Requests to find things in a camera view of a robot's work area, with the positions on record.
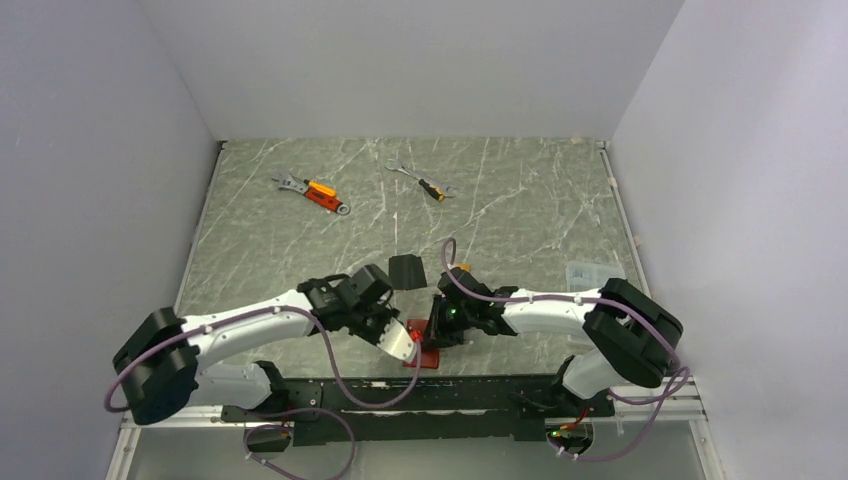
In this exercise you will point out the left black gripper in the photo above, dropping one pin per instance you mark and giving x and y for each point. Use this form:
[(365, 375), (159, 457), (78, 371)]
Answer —
[(388, 314)]

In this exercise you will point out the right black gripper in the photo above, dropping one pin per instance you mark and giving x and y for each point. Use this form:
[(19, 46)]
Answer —
[(439, 336)]

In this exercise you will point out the red leather card holder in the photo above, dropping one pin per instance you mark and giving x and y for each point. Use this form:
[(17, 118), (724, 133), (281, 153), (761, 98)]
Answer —
[(420, 331)]

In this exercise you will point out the black VIP card stack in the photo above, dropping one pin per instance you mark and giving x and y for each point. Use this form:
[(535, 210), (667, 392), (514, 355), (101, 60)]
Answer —
[(406, 272)]

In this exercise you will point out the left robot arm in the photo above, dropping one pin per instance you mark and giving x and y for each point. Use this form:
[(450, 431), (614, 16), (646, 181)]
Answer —
[(170, 362)]

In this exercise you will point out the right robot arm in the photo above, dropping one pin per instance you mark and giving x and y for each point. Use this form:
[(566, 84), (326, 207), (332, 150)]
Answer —
[(629, 337)]

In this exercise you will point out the orange red adjustable wrench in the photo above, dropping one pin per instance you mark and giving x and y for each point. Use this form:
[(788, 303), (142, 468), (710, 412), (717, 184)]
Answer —
[(320, 194)]

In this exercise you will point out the clear plastic parts box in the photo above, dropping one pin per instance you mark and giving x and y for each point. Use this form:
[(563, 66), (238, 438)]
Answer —
[(582, 276)]

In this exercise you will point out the black aluminium base frame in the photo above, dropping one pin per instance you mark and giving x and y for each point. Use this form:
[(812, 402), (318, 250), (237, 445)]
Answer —
[(518, 407)]

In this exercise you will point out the black yellow handled wrench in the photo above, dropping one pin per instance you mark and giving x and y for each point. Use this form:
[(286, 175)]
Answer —
[(439, 191)]

